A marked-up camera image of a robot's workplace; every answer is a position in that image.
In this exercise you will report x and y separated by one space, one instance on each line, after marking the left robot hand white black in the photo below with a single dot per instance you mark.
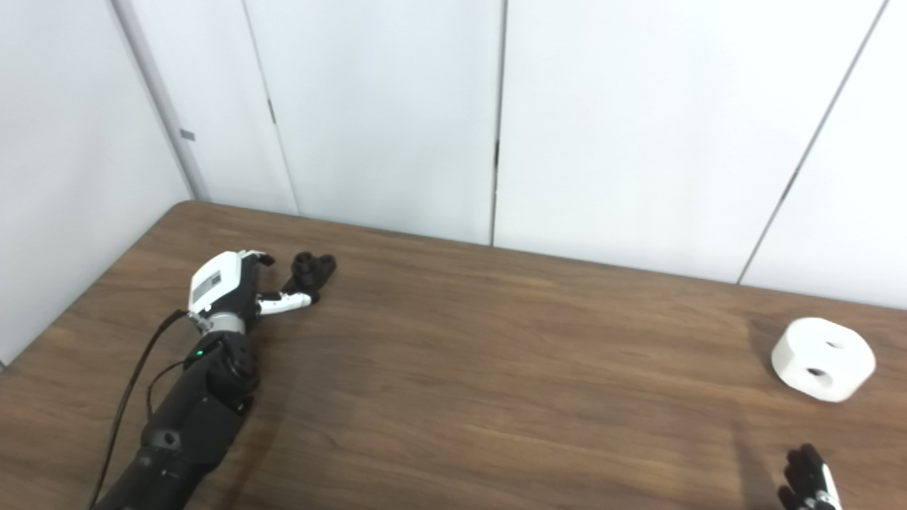
220 283

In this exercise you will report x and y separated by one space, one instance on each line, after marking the round white plastic piece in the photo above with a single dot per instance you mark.
822 358

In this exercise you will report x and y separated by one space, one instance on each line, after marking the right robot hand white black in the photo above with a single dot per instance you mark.
808 482

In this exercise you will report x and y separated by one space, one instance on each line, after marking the black plastic holder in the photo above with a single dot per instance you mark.
309 275

